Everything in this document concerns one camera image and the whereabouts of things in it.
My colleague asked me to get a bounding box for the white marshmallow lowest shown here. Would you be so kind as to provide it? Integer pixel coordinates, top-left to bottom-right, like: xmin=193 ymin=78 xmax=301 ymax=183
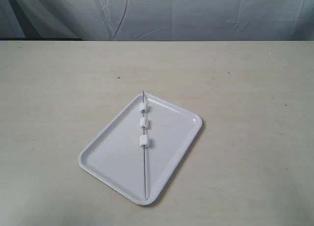
xmin=139 ymin=134 xmax=150 ymax=149

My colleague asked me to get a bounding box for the thin metal skewer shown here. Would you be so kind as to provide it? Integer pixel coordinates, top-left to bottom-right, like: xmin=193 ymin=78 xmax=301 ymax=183
xmin=142 ymin=90 xmax=146 ymax=191

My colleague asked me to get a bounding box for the white plastic tray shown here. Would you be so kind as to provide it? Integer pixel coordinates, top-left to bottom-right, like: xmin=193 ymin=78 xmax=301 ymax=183
xmin=78 ymin=93 xmax=203 ymax=206

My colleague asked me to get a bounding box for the white marshmallow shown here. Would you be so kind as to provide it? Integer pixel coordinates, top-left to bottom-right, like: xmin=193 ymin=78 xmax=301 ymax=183
xmin=139 ymin=117 xmax=149 ymax=129
xmin=139 ymin=102 xmax=148 ymax=113

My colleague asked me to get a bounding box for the grey wrinkled backdrop cloth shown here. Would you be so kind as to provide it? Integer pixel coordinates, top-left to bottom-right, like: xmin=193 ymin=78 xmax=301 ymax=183
xmin=0 ymin=0 xmax=314 ymax=41

